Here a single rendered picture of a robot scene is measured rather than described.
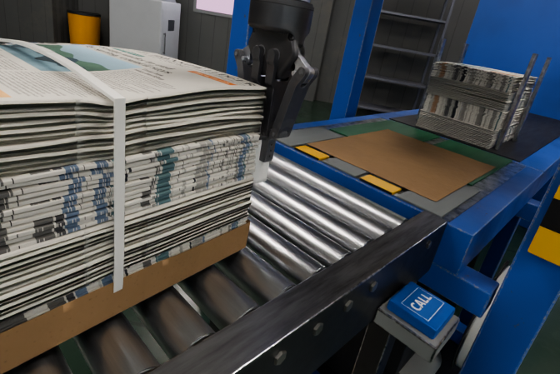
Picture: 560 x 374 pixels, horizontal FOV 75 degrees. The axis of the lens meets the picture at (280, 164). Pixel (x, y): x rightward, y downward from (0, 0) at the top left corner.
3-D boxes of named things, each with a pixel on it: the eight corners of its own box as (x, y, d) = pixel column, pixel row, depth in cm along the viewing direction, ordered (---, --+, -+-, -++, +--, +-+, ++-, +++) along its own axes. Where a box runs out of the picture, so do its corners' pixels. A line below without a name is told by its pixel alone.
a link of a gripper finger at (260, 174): (270, 132, 50) (274, 134, 49) (262, 179, 52) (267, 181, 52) (254, 135, 48) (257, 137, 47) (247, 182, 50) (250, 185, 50)
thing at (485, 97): (490, 150, 131) (519, 77, 121) (412, 125, 149) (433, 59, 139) (516, 138, 157) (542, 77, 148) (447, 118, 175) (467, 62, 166)
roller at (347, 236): (360, 274, 59) (367, 248, 58) (197, 167, 88) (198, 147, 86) (376, 263, 63) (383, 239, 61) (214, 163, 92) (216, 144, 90)
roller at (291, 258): (308, 309, 50) (316, 280, 48) (145, 176, 79) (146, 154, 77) (330, 294, 54) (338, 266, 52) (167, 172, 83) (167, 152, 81)
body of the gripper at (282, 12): (235, -13, 43) (227, 68, 46) (287, -6, 37) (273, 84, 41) (280, -2, 48) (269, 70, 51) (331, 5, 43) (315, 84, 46)
